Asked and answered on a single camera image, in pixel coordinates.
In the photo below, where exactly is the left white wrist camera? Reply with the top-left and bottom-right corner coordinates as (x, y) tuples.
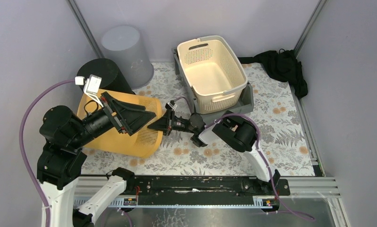
(75, 74), (103, 107)

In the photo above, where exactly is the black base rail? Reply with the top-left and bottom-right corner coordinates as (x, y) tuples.
(122, 175), (291, 200)

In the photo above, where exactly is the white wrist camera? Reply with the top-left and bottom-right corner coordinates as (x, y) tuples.
(75, 74), (103, 107)
(165, 100), (177, 111)

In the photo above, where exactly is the cream perforated plastic basket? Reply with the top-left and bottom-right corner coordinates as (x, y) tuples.
(177, 35), (248, 114)

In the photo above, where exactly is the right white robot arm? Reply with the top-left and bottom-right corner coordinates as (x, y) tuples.
(148, 109), (281, 195)

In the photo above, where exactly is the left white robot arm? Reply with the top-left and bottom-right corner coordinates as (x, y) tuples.
(37, 92), (155, 227)

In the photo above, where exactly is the black cloth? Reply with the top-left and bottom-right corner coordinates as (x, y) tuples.
(238, 49), (308, 99)

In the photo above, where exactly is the large grey plastic bin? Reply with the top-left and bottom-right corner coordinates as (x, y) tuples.
(101, 25), (154, 89)

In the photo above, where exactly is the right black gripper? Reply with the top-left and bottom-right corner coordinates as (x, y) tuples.
(147, 109), (196, 136)

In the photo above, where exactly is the grey plastic tray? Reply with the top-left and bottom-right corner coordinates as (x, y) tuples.
(171, 47), (254, 124)

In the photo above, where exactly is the yellow perforated plastic basket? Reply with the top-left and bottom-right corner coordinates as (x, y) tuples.
(85, 90), (163, 158)

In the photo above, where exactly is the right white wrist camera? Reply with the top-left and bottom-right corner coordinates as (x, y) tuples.
(165, 100), (177, 111)

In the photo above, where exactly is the black ribbed plastic bin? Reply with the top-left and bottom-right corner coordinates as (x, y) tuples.
(76, 58), (135, 95)

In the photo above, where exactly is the aluminium cable duct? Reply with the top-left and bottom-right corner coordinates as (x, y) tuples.
(74, 195), (274, 210)

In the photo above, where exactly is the floral patterned table mat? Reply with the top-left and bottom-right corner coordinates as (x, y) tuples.
(83, 62), (315, 176)

